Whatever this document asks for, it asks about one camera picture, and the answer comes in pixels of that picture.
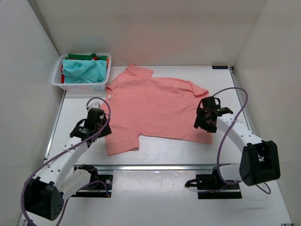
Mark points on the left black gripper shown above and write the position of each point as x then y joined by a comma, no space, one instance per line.
103,129

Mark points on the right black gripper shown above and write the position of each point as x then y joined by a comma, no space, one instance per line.
202,121

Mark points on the pink t shirt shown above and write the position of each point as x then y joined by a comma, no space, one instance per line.
143,105

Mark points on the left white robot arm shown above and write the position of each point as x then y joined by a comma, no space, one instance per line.
47,191

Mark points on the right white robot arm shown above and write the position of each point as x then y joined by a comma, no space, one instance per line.
259,158

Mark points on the black label plate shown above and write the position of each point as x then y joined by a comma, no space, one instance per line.
219,67

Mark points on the teal t shirt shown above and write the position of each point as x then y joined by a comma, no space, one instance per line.
82,70

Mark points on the white plastic basket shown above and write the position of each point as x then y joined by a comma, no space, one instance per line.
82,74

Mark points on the green t shirt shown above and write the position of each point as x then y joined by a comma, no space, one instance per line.
81,57

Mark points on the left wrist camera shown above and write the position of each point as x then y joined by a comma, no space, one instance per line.
92,109

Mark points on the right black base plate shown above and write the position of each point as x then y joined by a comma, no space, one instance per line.
210,187

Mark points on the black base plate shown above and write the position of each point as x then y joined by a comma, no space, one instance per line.
210,187
102,189

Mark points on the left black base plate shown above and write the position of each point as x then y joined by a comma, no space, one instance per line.
102,189

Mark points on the aluminium rail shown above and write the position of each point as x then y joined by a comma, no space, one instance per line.
154,153

